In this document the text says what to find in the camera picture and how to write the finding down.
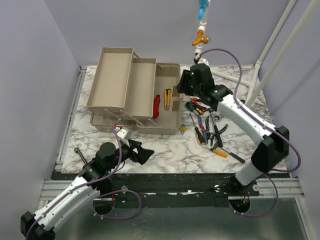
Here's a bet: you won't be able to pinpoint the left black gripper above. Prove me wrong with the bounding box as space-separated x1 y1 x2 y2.
106 138 154 172

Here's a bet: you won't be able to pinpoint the yellow utility knife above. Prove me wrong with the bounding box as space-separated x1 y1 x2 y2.
164 88 172 111

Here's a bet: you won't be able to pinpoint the red folding knife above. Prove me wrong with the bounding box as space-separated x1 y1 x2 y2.
152 94 161 119

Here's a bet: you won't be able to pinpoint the beige plastic tool box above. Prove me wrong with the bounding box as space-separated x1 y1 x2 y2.
86 47 188 135

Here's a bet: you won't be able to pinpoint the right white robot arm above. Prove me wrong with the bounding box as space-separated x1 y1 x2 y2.
177 63 290 196

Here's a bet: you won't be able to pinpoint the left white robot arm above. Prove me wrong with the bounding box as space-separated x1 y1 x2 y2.
20 140 154 240

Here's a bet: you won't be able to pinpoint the orange black pliers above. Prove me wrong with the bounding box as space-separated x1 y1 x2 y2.
190 97 208 115

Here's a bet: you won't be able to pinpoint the silver combination wrench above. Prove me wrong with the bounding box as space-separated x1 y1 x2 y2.
211 113 222 122

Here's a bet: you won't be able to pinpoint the orange brass tap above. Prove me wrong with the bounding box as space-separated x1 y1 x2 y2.
192 29 211 46

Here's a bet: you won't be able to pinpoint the yellow hex key set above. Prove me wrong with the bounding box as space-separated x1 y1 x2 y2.
178 124 187 135

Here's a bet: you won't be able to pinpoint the black yellow screwdriver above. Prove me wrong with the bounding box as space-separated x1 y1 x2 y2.
189 113 205 146

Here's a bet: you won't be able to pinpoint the black pruning shears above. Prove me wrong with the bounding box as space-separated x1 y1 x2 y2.
205 116 228 147

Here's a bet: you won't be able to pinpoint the blue pipe valve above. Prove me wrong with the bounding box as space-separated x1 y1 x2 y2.
197 0 211 20

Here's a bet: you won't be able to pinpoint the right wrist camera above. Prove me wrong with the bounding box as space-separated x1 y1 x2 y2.
194 56 210 66

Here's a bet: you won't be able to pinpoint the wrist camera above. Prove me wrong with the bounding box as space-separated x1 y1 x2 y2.
194 56 210 66
116 127 133 145

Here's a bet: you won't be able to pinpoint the green handled screwdriver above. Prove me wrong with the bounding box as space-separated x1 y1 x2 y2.
185 102 198 114

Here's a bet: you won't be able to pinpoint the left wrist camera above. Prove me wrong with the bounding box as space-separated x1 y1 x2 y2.
116 127 133 145

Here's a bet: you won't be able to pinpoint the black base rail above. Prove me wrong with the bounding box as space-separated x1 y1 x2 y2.
51 171 292 208

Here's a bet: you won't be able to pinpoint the blue handled screwdriver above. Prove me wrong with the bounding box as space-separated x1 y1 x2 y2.
197 113 208 145

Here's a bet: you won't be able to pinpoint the white PVC pipe frame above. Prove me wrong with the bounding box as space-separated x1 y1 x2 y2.
193 0 320 106

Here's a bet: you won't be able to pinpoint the black T-handle bolt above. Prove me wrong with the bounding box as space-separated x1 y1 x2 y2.
74 147 87 164

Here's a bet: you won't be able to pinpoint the aluminium extrusion rail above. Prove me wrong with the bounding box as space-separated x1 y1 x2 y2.
39 180 72 201

